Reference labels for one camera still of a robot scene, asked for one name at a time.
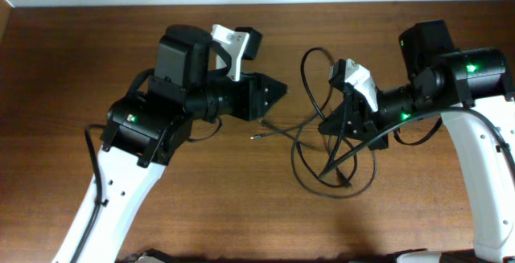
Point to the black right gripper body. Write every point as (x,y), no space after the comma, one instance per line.
(358,117)

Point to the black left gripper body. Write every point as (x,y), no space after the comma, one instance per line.
(247,99)

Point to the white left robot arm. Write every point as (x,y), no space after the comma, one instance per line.
(197,76)

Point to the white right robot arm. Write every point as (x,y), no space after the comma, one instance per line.
(472,93)

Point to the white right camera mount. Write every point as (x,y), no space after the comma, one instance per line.
(360,78)

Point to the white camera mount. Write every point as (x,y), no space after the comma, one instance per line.
(360,78)
(234,43)

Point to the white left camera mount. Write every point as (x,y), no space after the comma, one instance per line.
(234,43)

